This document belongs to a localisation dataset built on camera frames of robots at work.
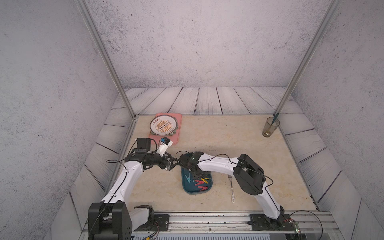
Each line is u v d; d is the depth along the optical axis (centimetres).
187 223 74
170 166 71
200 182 85
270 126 104
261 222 73
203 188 83
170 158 72
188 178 87
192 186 85
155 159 70
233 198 81
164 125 114
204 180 86
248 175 52
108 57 88
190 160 67
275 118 101
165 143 73
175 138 108
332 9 71
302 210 77
